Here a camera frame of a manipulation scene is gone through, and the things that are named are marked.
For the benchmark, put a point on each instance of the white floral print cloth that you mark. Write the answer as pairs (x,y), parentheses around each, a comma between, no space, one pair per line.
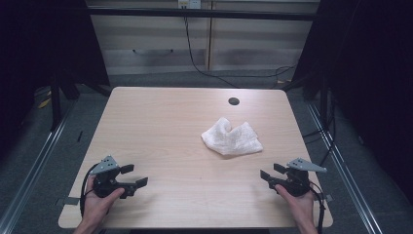
(232,138)

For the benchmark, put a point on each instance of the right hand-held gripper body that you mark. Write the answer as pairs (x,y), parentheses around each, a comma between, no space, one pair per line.
(297,183)

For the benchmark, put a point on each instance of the silver floor rail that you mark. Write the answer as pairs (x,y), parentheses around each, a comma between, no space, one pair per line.
(344,169)
(35,169)

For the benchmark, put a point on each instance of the person's left hand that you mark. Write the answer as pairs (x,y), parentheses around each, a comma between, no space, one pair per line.
(97,204)

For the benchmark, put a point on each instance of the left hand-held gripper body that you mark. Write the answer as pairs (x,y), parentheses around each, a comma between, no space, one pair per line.
(104,185)

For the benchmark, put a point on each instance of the black horizontal metal bar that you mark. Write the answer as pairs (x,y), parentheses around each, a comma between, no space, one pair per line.
(195,14)

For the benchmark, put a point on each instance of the person's right hand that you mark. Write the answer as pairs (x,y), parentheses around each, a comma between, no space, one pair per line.
(298,206)

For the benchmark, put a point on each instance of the black curtain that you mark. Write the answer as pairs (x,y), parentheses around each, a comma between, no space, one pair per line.
(39,48)
(373,81)

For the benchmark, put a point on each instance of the grey tape strip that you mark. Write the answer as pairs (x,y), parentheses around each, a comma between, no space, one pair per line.
(327,197)
(69,201)

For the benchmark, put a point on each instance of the black metal stand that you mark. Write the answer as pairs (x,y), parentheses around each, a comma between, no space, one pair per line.
(56,104)

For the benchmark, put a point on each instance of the white wall power outlet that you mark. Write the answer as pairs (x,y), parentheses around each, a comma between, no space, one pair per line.
(190,4)

